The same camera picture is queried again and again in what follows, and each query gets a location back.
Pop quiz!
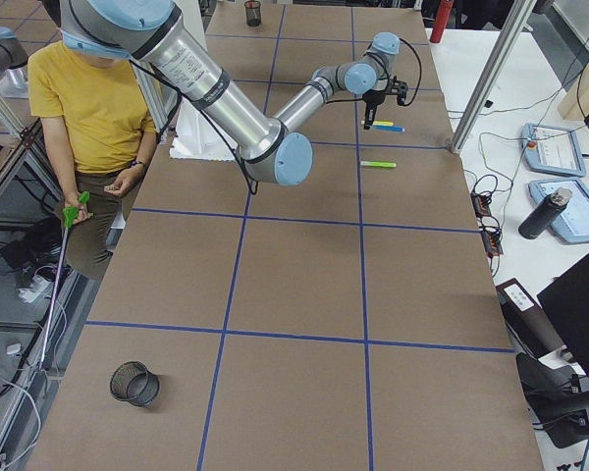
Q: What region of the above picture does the black monitor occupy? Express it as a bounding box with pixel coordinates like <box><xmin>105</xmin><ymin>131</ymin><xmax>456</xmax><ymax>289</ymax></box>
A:
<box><xmin>538</xmin><ymin>253</ymin><xmax>589</xmax><ymax>376</ymax></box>

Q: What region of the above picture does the green highlighter marker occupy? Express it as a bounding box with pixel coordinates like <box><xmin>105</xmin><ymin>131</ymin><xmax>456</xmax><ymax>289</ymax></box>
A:
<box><xmin>360</xmin><ymin>161</ymin><xmax>397</xmax><ymax>169</ymax></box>

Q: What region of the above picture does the blue teach pendant far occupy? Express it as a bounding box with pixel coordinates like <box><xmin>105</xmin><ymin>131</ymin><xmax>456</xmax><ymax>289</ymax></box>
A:
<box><xmin>520</xmin><ymin>123</ymin><xmax>586</xmax><ymax>177</ymax></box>

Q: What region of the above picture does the black mesh cup right side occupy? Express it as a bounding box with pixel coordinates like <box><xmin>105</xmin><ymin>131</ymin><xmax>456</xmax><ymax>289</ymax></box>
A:
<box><xmin>109</xmin><ymin>361</ymin><xmax>160</xmax><ymax>407</ymax></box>

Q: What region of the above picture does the black water bottle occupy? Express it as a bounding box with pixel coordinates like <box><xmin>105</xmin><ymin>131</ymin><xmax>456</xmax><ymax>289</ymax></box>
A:
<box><xmin>518</xmin><ymin>187</ymin><xmax>573</xmax><ymax>239</ymax></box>

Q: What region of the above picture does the black mesh cup left side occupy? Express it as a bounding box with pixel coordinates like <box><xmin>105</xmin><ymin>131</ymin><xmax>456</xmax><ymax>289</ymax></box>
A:
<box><xmin>244</xmin><ymin>0</ymin><xmax>262</xmax><ymax>27</ymax></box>

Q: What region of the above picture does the white power strip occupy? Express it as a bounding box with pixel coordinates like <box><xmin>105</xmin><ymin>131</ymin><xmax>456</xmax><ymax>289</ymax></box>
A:
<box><xmin>18</xmin><ymin>275</ymin><xmax>51</xmax><ymax>303</ymax></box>

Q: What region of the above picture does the blue highlighter marker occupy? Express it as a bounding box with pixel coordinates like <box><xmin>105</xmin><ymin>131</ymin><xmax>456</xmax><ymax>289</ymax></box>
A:
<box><xmin>370</xmin><ymin>125</ymin><xmax>405</xmax><ymax>132</ymax></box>

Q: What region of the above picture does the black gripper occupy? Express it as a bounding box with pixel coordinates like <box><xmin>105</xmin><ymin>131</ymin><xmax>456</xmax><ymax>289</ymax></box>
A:
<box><xmin>362</xmin><ymin>77</ymin><xmax>407</xmax><ymax>130</ymax></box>

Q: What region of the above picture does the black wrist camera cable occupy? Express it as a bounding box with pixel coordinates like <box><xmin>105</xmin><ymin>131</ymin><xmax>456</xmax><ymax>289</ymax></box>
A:
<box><xmin>397</xmin><ymin>37</ymin><xmax>422</xmax><ymax>107</ymax></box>

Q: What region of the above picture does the blue teach pendant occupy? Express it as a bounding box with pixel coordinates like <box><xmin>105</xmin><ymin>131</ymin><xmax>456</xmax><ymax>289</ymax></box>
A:
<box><xmin>520</xmin><ymin>123</ymin><xmax>586</xmax><ymax>177</ymax></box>
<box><xmin>528</xmin><ymin>177</ymin><xmax>589</xmax><ymax>244</ymax></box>

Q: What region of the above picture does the black mesh cup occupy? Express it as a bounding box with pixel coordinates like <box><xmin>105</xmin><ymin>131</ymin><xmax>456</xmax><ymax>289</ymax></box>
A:
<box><xmin>244</xmin><ymin>0</ymin><xmax>262</xmax><ymax>27</ymax></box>
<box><xmin>109</xmin><ymin>361</ymin><xmax>160</xmax><ymax>407</ymax></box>

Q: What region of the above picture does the brown paper table cover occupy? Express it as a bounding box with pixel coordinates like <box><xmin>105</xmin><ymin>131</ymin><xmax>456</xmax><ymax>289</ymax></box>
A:
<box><xmin>27</xmin><ymin>4</ymin><xmax>542</xmax><ymax>470</ymax></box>

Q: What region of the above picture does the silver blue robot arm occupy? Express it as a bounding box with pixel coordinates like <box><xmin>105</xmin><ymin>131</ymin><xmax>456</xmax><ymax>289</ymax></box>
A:
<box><xmin>0</xmin><ymin>26</ymin><xmax>28</xmax><ymax>99</ymax></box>
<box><xmin>60</xmin><ymin>1</ymin><xmax>401</xmax><ymax>186</ymax></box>

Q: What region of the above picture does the person in yellow shirt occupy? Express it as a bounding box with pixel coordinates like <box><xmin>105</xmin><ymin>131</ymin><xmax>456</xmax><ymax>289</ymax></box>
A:
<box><xmin>27</xmin><ymin>41</ymin><xmax>158</xmax><ymax>281</ymax></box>

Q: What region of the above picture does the green reacher grabber tool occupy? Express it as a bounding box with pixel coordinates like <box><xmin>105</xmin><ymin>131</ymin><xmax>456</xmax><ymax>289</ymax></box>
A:
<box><xmin>38</xmin><ymin>191</ymin><xmax>90</xmax><ymax>368</ymax></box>

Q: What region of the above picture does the aluminium frame post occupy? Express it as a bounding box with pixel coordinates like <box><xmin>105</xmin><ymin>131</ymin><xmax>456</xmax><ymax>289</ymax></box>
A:
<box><xmin>450</xmin><ymin>0</ymin><xmax>554</xmax><ymax>154</ymax></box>

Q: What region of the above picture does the orange electronics board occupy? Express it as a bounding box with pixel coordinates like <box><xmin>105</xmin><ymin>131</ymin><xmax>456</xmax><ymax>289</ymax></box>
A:
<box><xmin>470</xmin><ymin>191</ymin><xmax>504</xmax><ymax>258</ymax></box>

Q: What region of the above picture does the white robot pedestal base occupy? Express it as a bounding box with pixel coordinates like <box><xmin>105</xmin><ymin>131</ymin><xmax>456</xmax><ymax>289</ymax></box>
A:
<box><xmin>170</xmin><ymin>99</ymin><xmax>238</xmax><ymax>162</ymax></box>

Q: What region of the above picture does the blue teach pendant near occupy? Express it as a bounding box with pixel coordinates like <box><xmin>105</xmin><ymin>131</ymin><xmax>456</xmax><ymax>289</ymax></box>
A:
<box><xmin>528</xmin><ymin>177</ymin><xmax>589</xmax><ymax>244</ymax></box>

